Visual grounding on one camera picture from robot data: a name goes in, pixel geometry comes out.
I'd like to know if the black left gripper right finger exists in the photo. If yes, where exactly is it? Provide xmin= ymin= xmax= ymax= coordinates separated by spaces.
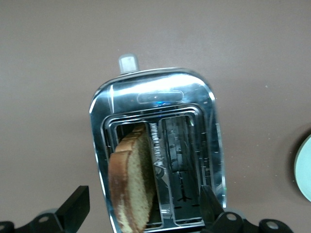
xmin=199 ymin=185 xmax=294 ymax=233

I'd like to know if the beige chrome toaster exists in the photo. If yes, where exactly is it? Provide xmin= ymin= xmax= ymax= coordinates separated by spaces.
xmin=88 ymin=53 xmax=228 ymax=233

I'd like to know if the brown bread slice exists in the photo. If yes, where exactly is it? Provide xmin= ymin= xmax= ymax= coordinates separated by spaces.
xmin=107 ymin=123 xmax=156 ymax=233

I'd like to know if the pale green plate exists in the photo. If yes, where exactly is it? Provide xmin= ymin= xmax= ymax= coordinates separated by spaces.
xmin=294 ymin=133 xmax=311 ymax=202

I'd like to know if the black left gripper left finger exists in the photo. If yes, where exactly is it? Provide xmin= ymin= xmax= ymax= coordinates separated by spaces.
xmin=0 ymin=185 xmax=90 ymax=233

